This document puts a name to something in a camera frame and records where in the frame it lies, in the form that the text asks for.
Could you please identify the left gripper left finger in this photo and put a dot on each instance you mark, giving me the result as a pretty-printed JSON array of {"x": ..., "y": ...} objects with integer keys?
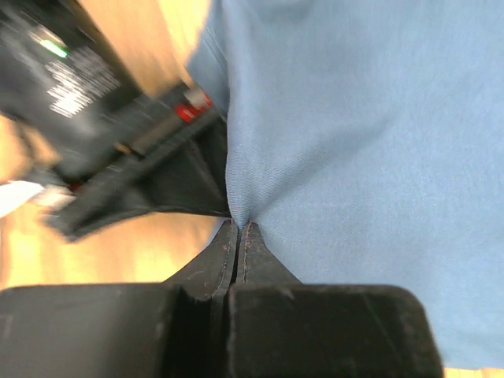
[{"x": 210, "y": 273}]

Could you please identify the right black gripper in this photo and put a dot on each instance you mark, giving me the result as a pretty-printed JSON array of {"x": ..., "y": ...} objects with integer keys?
[{"x": 139, "y": 154}]

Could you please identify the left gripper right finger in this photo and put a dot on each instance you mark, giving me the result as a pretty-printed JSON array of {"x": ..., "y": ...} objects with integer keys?
[{"x": 256, "y": 264}]

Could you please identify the blue-grey t-shirt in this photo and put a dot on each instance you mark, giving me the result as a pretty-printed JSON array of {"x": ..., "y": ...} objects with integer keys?
[{"x": 365, "y": 138}]

